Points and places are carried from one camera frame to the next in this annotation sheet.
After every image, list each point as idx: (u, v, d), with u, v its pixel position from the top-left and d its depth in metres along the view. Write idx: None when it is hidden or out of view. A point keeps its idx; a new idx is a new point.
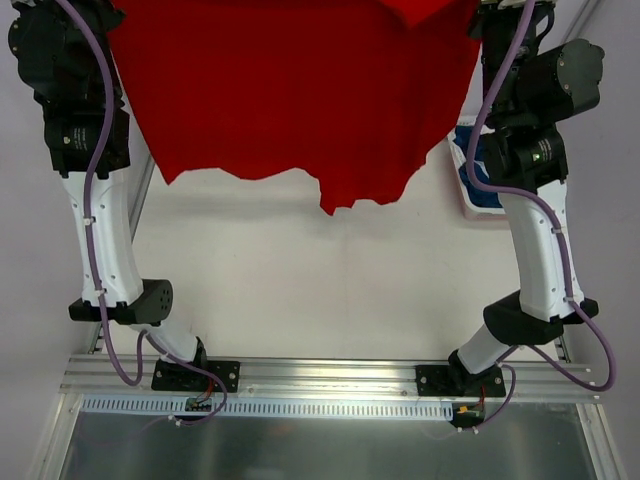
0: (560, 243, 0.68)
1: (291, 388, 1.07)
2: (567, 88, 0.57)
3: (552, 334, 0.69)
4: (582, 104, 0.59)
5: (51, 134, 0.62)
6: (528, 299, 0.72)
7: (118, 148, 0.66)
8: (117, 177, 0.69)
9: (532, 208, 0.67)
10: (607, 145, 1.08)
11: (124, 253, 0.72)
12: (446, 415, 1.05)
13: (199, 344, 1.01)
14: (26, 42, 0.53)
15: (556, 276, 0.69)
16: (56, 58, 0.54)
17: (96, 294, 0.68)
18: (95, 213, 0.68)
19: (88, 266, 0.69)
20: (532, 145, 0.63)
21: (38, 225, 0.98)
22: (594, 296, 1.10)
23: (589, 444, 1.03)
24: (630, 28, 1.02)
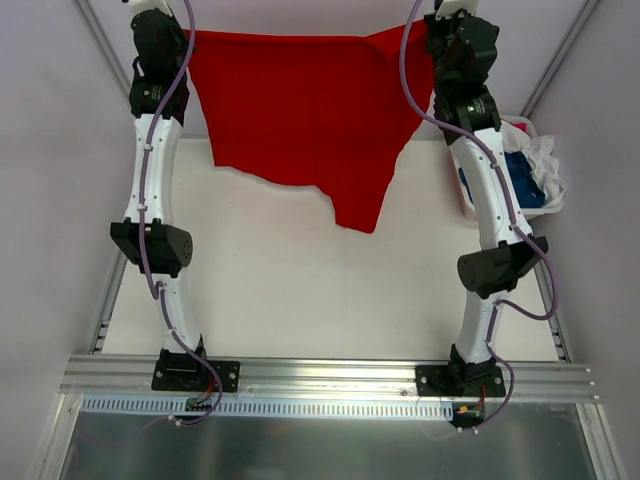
0: (500, 175, 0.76)
1: (290, 387, 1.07)
2: (467, 41, 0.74)
3: (501, 261, 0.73)
4: (482, 51, 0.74)
5: (135, 90, 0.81)
6: (482, 234, 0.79)
7: (181, 108, 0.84)
8: (176, 125, 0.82)
9: (471, 145, 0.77)
10: (607, 146, 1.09)
11: (167, 185, 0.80)
12: (446, 415, 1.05)
13: (200, 344, 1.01)
14: (143, 19, 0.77)
15: (501, 206, 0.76)
16: (160, 31, 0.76)
17: (138, 208, 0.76)
18: (154, 144, 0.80)
19: (136, 188, 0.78)
20: (469, 102, 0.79)
21: (40, 225, 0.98)
22: (594, 296, 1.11)
23: (589, 444, 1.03)
24: (629, 30, 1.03)
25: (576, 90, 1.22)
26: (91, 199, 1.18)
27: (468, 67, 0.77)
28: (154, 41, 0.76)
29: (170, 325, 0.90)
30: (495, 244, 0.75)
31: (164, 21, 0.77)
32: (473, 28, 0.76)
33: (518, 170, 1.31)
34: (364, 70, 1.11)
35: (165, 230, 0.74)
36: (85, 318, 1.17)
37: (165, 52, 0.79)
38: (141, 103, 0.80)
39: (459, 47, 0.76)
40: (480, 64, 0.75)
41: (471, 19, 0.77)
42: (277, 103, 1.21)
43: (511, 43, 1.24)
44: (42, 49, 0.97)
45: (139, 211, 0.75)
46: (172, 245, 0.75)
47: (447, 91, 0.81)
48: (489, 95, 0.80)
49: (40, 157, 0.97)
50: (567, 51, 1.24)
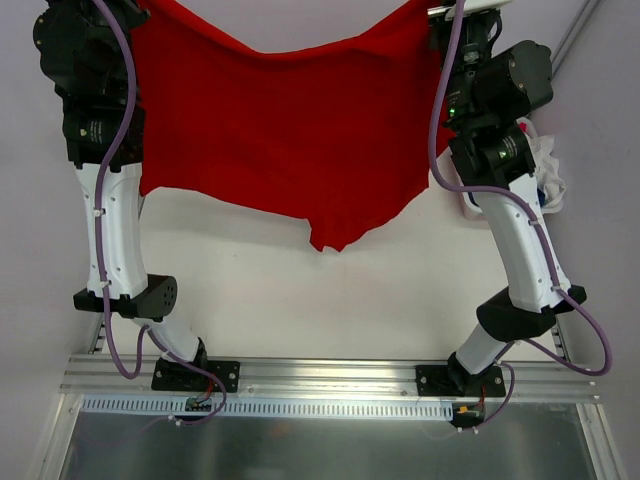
0: (540, 235, 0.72)
1: (291, 388, 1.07)
2: (521, 86, 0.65)
3: (545, 326, 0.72)
4: (538, 100, 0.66)
5: (68, 127, 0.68)
6: (518, 294, 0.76)
7: (133, 144, 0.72)
8: (129, 171, 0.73)
9: (507, 204, 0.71)
10: (607, 145, 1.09)
11: (129, 250, 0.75)
12: (446, 415, 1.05)
13: (199, 344, 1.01)
14: (52, 37, 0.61)
15: (541, 267, 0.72)
16: (77, 53, 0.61)
17: (102, 285, 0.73)
18: (105, 206, 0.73)
19: (95, 258, 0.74)
20: (498, 144, 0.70)
21: (40, 223, 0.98)
22: (592, 295, 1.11)
23: (589, 444, 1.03)
24: (627, 28, 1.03)
25: (575, 90, 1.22)
26: None
27: (507, 110, 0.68)
28: (71, 69, 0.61)
29: (164, 347, 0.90)
30: (536, 310, 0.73)
31: (79, 34, 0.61)
32: (517, 61, 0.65)
33: None
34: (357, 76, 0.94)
35: (133, 305, 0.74)
36: (85, 318, 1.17)
37: (94, 77, 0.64)
38: (81, 144, 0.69)
39: (503, 80, 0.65)
40: (533, 108, 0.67)
41: (518, 49, 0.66)
42: (255, 114, 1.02)
43: None
44: None
45: (103, 289, 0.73)
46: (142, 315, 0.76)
47: (474, 130, 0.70)
48: (518, 130, 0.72)
49: (40, 156, 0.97)
50: (567, 52, 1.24)
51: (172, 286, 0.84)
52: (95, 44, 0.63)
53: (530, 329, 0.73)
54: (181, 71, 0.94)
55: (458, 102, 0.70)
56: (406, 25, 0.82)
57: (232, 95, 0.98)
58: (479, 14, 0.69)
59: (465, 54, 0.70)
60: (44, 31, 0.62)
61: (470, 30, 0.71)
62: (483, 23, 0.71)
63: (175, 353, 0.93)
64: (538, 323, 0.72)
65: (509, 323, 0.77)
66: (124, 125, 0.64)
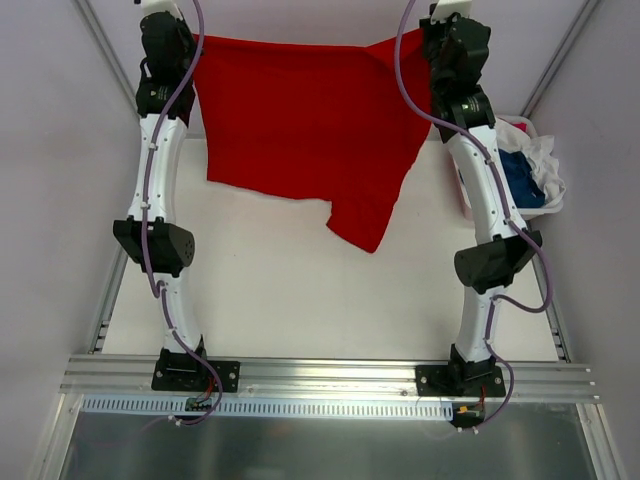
0: (494, 172, 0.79)
1: (290, 388, 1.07)
2: (457, 44, 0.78)
3: (495, 249, 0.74)
4: (475, 52, 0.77)
5: (142, 91, 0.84)
6: (479, 229, 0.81)
7: (186, 108, 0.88)
8: (181, 126, 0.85)
9: (465, 143, 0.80)
10: (607, 145, 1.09)
11: (170, 185, 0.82)
12: (446, 415, 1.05)
13: (200, 343, 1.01)
14: (150, 20, 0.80)
15: (495, 201, 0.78)
16: (167, 34, 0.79)
17: (142, 206, 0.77)
18: (158, 143, 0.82)
19: (140, 187, 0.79)
20: (463, 100, 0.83)
21: (40, 225, 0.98)
22: (593, 294, 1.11)
23: (589, 443, 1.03)
24: (627, 28, 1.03)
25: (576, 90, 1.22)
26: (91, 199, 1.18)
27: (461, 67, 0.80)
28: (162, 43, 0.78)
29: (171, 325, 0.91)
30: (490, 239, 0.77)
31: (170, 22, 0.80)
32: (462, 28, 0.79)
33: (518, 170, 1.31)
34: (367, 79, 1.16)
35: (168, 229, 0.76)
36: (85, 318, 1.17)
37: (173, 54, 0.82)
38: (149, 103, 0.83)
39: (452, 46, 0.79)
40: (472, 62, 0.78)
41: (463, 20, 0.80)
42: (283, 111, 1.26)
43: (511, 43, 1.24)
44: (42, 50, 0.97)
45: (142, 209, 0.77)
46: (174, 243, 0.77)
47: (443, 89, 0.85)
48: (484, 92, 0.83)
49: (40, 157, 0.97)
50: (567, 51, 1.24)
51: (193, 241, 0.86)
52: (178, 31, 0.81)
53: (480, 254, 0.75)
54: (224, 76, 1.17)
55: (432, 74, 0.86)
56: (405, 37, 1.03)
57: (266, 94, 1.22)
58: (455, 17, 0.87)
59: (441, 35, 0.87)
60: (144, 19, 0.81)
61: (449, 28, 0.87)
62: None
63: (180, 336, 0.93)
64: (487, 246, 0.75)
65: (466, 258, 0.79)
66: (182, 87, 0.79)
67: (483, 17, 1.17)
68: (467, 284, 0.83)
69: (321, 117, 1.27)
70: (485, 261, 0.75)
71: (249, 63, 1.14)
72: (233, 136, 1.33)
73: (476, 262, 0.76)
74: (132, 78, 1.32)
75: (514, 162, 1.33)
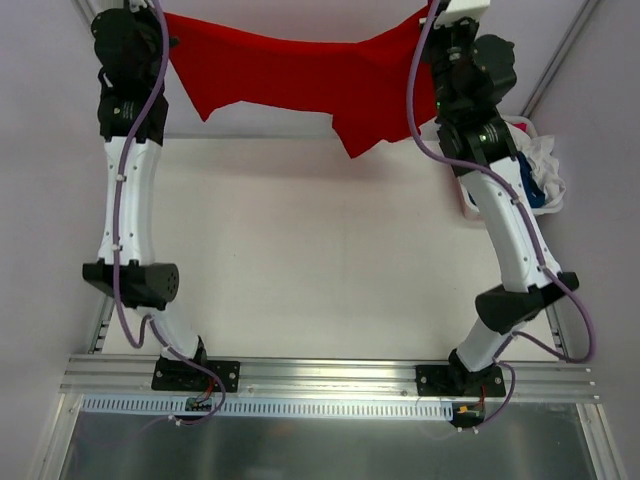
0: (521, 214, 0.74)
1: (290, 388, 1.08)
2: (482, 71, 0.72)
3: (533, 305, 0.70)
4: (500, 80, 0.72)
5: (104, 107, 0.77)
6: (507, 276, 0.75)
7: (159, 125, 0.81)
8: (152, 147, 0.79)
9: (488, 182, 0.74)
10: (607, 146, 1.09)
11: (143, 221, 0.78)
12: (446, 415, 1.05)
13: (199, 344, 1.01)
14: (104, 27, 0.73)
15: (527, 247, 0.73)
16: (125, 41, 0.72)
17: (113, 249, 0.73)
18: (127, 173, 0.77)
19: (110, 226, 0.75)
20: (480, 130, 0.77)
21: (40, 224, 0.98)
22: (592, 295, 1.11)
23: (589, 443, 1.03)
24: (628, 28, 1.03)
25: (576, 90, 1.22)
26: (90, 198, 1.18)
27: (481, 94, 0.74)
28: (119, 52, 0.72)
29: (165, 343, 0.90)
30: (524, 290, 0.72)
31: (129, 27, 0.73)
32: (481, 53, 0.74)
33: (519, 170, 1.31)
34: (360, 83, 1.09)
35: (141, 273, 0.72)
36: (85, 318, 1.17)
37: (135, 64, 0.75)
38: (112, 122, 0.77)
39: (472, 71, 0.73)
40: (497, 91, 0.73)
41: (482, 40, 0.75)
42: (274, 90, 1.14)
43: (511, 43, 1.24)
44: (42, 48, 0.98)
45: (113, 253, 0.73)
46: (150, 286, 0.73)
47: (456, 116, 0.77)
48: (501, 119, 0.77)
49: (40, 155, 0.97)
50: (567, 51, 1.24)
51: (174, 271, 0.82)
52: (140, 36, 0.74)
53: (516, 306, 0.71)
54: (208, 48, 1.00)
55: (443, 98, 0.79)
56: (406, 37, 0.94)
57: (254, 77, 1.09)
58: (460, 26, 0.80)
59: (449, 54, 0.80)
60: (101, 26, 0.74)
61: (456, 34, 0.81)
62: (465, 32, 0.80)
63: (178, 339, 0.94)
64: (523, 297, 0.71)
65: (498, 307, 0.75)
66: (149, 103, 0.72)
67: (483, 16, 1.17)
68: (490, 325, 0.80)
69: (314, 98, 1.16)
70: (522, 312, 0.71)
71: (227, 50, 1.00)
72: (221, 101, 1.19)
73: (511, 313, 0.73)
74: None
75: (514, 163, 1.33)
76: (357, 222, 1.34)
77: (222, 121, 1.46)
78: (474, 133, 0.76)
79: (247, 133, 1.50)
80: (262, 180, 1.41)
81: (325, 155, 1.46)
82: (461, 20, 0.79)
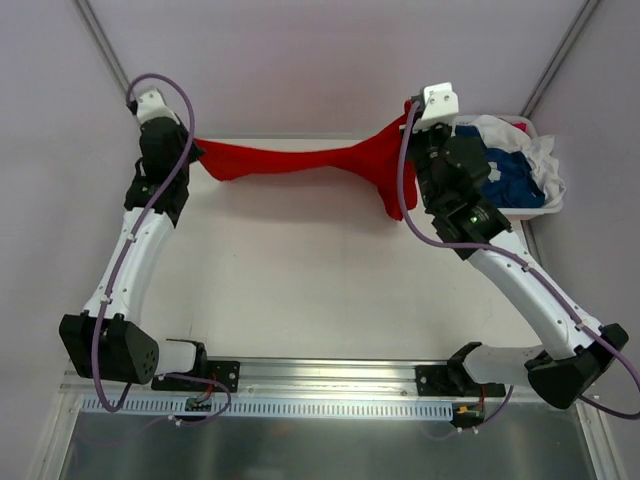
0: (538, 278, 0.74)
1: (290, 388, 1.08)
2: (458, 166, 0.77)
3: (585, 368, 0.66)
4: (478, 173, 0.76)
5: (134, 186, 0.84)
6: (548, 342, 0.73)
7: (177, 208, 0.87)
8: (166, 222, 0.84)
9: (495, 257, 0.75)
10: (607, 145, 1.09)
11: (140, 280, 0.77)
12: (446, 416, 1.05)
13: (199, 345, 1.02)
14: (150, 122, 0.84)
15: (557, 310, 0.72)
16: (166, 134, 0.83)
17: (102, 300, 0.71)
18: (139, 235, 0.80)
19: (106, 279, 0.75)
20: (470, 212, 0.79)
21: (41, 222, 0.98)
22: (592, 295, 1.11)
23: (589, 443, 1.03)
24: (628, 27, 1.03)
25: (576, 90, 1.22)
26: (91, 198, 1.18)
27: (463, 186, 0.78)
28: (159, 140, 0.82)
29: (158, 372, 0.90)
30: (572, 355, 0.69)
31: (170, 124, 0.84)
32: (454, 150, 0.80)
33: (518, 170, 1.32)
34: (363, 163, 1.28)
35: (122, 330, 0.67)
36: None
37: (169, 154, 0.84)
38: (137, 198, 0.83)
39: (451, 170, 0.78)
40: (476, 182, 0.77)
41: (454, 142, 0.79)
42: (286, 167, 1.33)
43: (511, 43, 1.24)
44: (43, 48, 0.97)
45: (101, 304, 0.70)
46: (128, 346, 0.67)
47: (446, 208, 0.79)
48: (490, 200, 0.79)
49: (41, 154, 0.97)
50: (567, 51, 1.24)
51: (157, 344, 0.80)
52: (178, 133, 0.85)
53: (572, 376, 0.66)
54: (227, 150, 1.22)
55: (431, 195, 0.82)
56: (387, 142, 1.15)
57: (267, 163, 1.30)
58: (435, 129, 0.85)
59: (429, 153, 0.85)
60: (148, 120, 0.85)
61: (432, 136, 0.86)
62: (439, 135, 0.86)
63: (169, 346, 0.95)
64: (577, 365, 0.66)
65: (548, 377, 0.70)
66: (170, 179, 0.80)
67: (483, 17, 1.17)
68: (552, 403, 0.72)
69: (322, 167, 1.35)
70: (580, 381, 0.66)
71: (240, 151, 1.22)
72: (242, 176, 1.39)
73: (568, 383, 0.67)
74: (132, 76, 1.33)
75: (514, 164, 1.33)
76: (357, 223, 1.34)
77: (222, 121, 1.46)
78: (465, 218, 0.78)
79: (247, 133, 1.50)
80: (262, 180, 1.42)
81: None
82: (435, 126, 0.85)
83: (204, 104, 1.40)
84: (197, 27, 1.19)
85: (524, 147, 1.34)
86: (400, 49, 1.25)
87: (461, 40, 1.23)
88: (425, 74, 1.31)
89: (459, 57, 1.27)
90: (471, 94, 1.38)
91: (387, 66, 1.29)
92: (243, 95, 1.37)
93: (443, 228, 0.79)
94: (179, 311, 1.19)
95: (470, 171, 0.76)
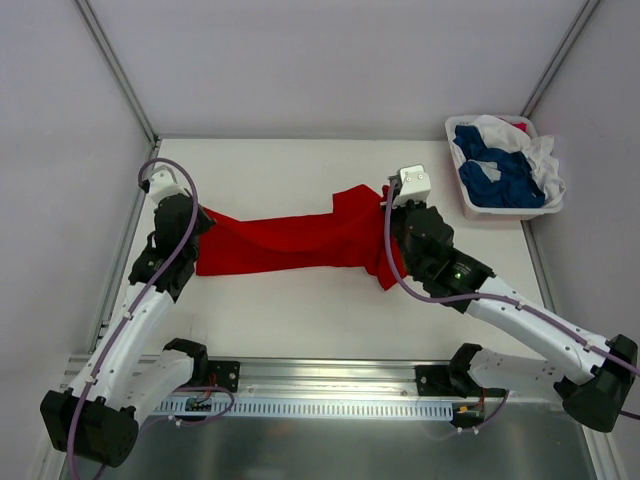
0: (535, 313, 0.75)
1: (290, 387, 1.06)
2: (424, 234, 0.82)
3: (607, 385, 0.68)
4: (443, 235, 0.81)
5: (141, 259, 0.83)
6: (563, 369, 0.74)
7: (180, 285, 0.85)
8: (167, 298, 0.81)
9: (489, 303, 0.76)
10: (607, 145, 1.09)
11: (130, 362, 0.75)
12: (446, 415, 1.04)
13: (203, 347, 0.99)
14: (169, 201, 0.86)
15: (562, 337, 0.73)
16: (180, 214, 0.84)
17: (87, 381, 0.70)
18: (136, 313, 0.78)
19: (96, 357, 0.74)
20: (452, 269, 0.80)
21: (44, 221, 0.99)
22: (595, 295, 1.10)
23: (589, 446, 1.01)
24: (629, 25, 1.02)
25: (576, 89, 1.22)
26: (90, 197, 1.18)
27: (437, 251, 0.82)
28: (174, 220, 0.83)
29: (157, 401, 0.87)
30: (589, 376, 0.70)
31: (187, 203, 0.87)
32: (420, 220, 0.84)
33: (518, 170, 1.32)
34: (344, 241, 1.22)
35: (99, 417, 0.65)
36: (86, 318, 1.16)
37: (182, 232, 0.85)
38: (142, 273, 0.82)
39: (420, 240, 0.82)
40: (445, 244, 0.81)
41: (415, 215, 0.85)
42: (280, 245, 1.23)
43: (511, 42, 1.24)
44: (41, 47, 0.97)
45: (85, 385, 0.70)
46: (104, 435, 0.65)
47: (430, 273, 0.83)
48: (468, 255, 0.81)
49: (41, 154, 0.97)
50: (567, 50, 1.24)
51: (136, 408, 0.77)
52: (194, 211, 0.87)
53: (600, 396, 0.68)
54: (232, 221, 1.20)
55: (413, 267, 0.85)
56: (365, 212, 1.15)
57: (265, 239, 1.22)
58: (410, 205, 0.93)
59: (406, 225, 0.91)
60: (165, 200, 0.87)
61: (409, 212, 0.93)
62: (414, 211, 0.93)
63: (161, 356, 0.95)
64: (599, 384, 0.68)
65: (582, 407, 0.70)
66: (177, 251, 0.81)
67: (484, 15, 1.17)
68: (594, 426, 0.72)
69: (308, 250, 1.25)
70: (610, 399, 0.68)
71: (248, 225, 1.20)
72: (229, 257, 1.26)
73: (601, 405, 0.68)
74: (131, 75, 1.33)
75: (514, 165, 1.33)
76: None
77: (222, 122, 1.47)
78: (449, 276, 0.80)
79: (249, 133, 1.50)
80: (262, 180, 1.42)
81: (326, 155, 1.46)
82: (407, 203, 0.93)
83: (206, 104, 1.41)
84: (197, 26, 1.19)
85: (524, 147, 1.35)
86: (400, 49, 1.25)
87: (462, 38, 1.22)
88: (425, 73, 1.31)
89: (460, 56, 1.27)
90: (472, 94, 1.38)
91: (388, 65, 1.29)
92: (242, 95, 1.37)
93: (432, 291, 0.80)
94: (179, 311, 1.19)
95: (436, 235, 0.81)
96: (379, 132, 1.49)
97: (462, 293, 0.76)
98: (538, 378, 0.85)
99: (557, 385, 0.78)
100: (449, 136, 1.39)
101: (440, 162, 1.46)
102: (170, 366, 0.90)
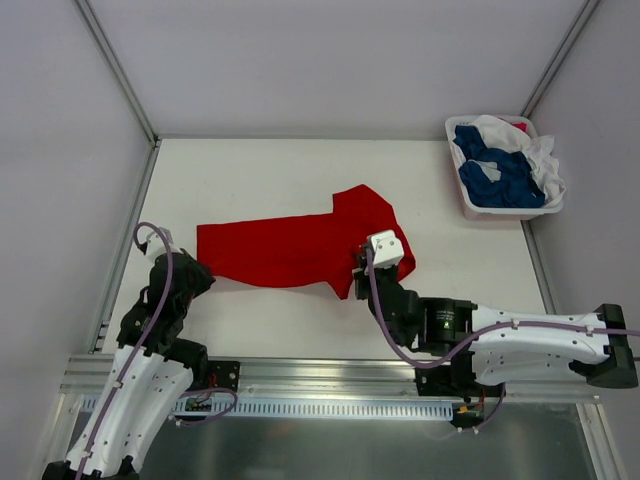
0: (531, 326, 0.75)
1: (290, 388, 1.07)
2: (393, 313, 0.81)
3: (624, 358, 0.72)
4: (408, 301, 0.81)
5: (130, 315, 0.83)
6: (576, 358, 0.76)
7: (168, 341, 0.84)
8: (157, 358, 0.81)
9: (484, 338, 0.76)
10: (606, 146, 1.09)
11: (123, 429, 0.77)
12: (446, 415, 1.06)
13: (203, 347, 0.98)
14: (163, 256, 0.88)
15: (564, 334, 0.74)
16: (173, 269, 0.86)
17: (82, 455, 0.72)
18: (125, 380, 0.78)
19: (90, 427, 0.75)
20: (438, 321, 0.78)
21: (44, 220, 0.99)
22: (594, 294, 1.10)
23: (589, 444, 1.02)
24: (628, 26, 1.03)
25: (576, 90, 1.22)
26: (90, 198, 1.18)
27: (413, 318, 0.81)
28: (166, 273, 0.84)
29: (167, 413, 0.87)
30: (605, 357, 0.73)
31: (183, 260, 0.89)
32: (384, 294, 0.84)
33: (518, 170, 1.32)
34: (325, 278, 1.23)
35: None
36: (85, 318, 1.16)
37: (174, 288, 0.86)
38: (130, 333, 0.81)
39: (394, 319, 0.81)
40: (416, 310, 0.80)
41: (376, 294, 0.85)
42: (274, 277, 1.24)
43: (511, 43, 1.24)
44: (41, 47, 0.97)
45: (80, 460, 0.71)
46: None
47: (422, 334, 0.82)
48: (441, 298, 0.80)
49: (42, 154, 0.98)
50: (567, 51, 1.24)
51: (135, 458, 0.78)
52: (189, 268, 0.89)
53: (623, 373, 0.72)
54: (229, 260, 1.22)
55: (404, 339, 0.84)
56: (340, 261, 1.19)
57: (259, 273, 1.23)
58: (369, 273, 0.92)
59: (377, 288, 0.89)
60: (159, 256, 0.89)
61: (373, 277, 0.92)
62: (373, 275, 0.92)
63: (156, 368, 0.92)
64: (620, 364, 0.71)
65: (606, 379, 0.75)
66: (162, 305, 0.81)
67: (484, 16, 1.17)
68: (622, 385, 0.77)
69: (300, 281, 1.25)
70: (632, 370, 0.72)
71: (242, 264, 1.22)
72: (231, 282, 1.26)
73: (625, 376, 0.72)
74: (131, 75, 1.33)
75: (515, 165, 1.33)
76: None
77: (222, 122, 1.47)
78: (439, 330, 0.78)
79: (249, 134, 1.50)
80: (262, 180, 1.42)
81: (326, 155, 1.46)
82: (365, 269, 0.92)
83: (206, 105, 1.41)
84: (197, 26, 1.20)
85: (525, 147, 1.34)
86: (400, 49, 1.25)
87: (462, 39, 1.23)
88: (426, 74, 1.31)
89: (460, 57, 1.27)
90: (471, 94, 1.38)
91: (388, 66, 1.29)
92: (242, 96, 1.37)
93: (435, 351, 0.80)
94: None
95: (402, 307, 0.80)
96: (379, 132, 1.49)
97: (460, 343, 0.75)
98: (551, 363, 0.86)
99: (573, 364, 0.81)
100: (449, 136, 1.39)
101: (440, 161, 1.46)
102: (167, 387, 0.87)
